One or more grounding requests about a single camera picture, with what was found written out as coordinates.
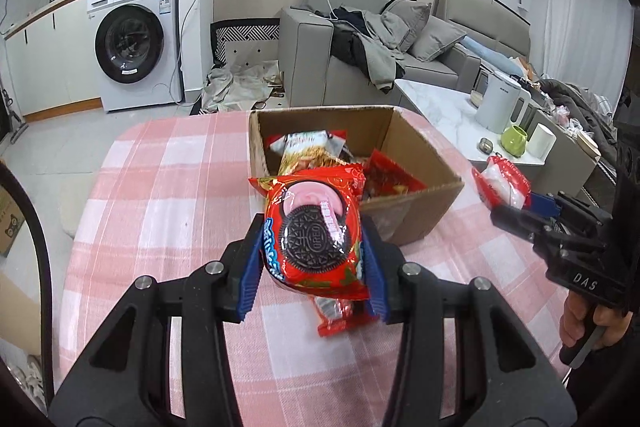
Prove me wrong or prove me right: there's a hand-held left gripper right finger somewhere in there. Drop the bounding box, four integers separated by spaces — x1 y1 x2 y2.
361 214 578 427

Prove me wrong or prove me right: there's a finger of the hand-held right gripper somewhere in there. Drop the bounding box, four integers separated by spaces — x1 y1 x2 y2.
529 191 615 224
490 205 566 250

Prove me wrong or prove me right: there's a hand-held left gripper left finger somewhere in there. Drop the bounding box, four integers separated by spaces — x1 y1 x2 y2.
47 213 266 427

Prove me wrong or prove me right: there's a red and white snack packet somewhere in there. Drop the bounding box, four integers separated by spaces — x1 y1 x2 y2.
471 155 532 210

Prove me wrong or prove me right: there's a red cookie packet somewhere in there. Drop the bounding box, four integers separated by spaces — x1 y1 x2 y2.
248 163 373 303
312 294 381 339

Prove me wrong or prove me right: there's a fries snack bag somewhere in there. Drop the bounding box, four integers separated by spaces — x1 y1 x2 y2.
265 129 348 178

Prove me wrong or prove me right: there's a person's right hand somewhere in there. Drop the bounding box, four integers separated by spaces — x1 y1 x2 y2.
559 293 633 351

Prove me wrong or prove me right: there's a white cup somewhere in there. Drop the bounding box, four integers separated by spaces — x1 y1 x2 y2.
527 123 557 158

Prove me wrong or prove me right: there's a green cup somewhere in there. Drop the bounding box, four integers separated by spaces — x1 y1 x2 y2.
500 125 528 158

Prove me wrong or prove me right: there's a red orange snack packet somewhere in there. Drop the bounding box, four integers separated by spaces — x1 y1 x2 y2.
362 150 428 200

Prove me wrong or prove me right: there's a dark grey blanket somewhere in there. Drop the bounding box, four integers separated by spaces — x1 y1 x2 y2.
540 79 621 148

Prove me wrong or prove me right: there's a white electric kettle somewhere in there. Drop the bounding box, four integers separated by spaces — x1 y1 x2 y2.
475 72 533 135

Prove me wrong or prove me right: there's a pink checked tablecloth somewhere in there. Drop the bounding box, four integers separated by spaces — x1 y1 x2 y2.
50 109 571 427

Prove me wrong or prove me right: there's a marble coffee table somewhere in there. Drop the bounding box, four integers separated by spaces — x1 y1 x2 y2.
395 77 601 202

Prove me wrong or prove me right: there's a light blue rolled blanket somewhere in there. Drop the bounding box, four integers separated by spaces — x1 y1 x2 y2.
462 37 521 72

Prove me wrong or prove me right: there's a crumpled beige cloth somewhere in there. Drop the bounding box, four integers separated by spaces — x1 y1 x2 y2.
202 59 283 112

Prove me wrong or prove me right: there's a grey cushion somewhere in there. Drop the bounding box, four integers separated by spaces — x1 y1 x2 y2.
409 14 468 62
382 0 432 52

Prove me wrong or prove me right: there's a pile of grey clothes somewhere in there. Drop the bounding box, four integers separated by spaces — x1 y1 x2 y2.
330 7 408 94

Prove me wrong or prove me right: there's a grey sofa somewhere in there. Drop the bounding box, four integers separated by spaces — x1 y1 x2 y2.
277 0 531 108

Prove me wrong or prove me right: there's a brown floor cardboard box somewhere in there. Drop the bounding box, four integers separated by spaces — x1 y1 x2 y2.
0 184 26 258

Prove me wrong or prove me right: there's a black patterned mat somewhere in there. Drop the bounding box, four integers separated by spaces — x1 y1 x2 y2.
210 21 281 65

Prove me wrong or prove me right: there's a white washing machine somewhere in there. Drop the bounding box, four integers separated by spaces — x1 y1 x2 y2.
86 0 183 112

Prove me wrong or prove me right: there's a stick vacuum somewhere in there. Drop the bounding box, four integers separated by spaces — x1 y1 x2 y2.
0 87 28 142

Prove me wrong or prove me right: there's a kitchen counter with cabinets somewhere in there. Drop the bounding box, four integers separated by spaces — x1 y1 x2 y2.
2 0 181 118

